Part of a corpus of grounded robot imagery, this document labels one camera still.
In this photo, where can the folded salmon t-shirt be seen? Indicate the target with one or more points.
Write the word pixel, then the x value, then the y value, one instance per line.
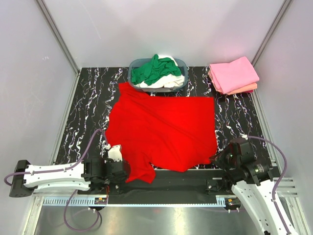
pixel 240 90

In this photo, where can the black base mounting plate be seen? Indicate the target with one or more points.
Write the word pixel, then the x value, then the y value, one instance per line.
pixel 171 185

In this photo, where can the red t-shirt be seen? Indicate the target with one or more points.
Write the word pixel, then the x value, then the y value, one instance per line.
pixel 173 133

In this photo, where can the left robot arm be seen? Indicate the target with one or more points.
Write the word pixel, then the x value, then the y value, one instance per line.
pixel 91 176

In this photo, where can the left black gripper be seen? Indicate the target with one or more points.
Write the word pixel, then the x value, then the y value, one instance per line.
pixel 118 180

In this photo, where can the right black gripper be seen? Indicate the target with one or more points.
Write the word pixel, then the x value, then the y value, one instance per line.
pixel 218 158

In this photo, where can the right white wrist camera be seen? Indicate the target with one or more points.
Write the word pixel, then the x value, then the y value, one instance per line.
pixel 244 136

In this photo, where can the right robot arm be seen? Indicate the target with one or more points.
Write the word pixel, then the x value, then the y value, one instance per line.
pixel 253 184

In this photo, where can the green t-shirt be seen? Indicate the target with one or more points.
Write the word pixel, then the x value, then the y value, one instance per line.
pixel 154 69

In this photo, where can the white t-shirt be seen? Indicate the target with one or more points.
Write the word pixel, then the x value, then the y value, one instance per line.
pixel 168 82

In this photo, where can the teal plastic basket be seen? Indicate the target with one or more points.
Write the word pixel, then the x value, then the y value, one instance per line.
pixel 139 62

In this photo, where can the folded pink t-shirt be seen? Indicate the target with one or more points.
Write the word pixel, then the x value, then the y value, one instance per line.
pixel 233 75

